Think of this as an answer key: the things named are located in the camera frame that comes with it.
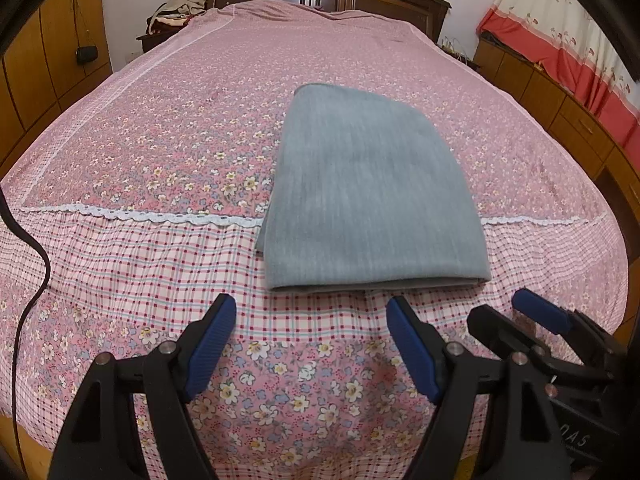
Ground dark wooden nightstand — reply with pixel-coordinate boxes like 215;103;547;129
136;27;176;54

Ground red and cream curtain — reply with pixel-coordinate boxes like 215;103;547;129
477;0;640;148

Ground wire items on nightstand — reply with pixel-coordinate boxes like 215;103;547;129
437;35;481;68

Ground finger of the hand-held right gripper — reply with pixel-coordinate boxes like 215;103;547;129
511;288;621;377
467;305;556;376

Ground low wooden cabinet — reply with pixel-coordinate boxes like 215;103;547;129
472;35;640;241

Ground pile of clothes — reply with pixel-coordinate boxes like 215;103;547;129
146;0;210;33

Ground grey pants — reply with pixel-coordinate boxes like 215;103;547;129
254;82;493;292

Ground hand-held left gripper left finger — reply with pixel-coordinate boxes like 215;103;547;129
49;293;238;480

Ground orange wooden wardrobe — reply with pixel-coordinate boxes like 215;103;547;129
0;0;113;181

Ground black cable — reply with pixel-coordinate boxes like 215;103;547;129
0;187;51;446

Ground pink floral bedspread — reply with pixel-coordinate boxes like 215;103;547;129
0;0;630;480

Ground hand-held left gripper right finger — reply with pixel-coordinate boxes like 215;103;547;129
386;295;571;480

